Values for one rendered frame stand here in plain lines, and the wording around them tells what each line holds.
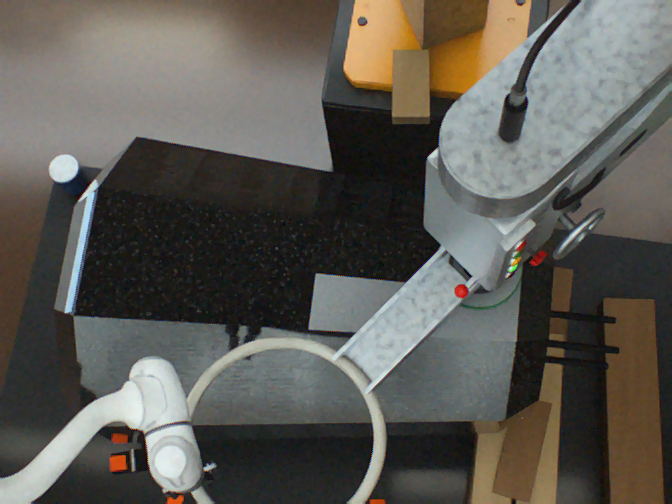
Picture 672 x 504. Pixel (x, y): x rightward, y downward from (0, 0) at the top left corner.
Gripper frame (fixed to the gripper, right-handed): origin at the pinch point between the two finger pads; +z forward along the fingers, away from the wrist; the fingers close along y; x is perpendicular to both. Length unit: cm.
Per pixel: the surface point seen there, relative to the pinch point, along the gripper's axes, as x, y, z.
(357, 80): 82, 85, 4
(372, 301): 22, 58, -2
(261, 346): 21.4, 28.1, -10.1
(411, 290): 16, 66, -15
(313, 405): 8.3, 34.4, 16.7
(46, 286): 100, -24, 86
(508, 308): 4, 87, -3
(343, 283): 29, 54, -1
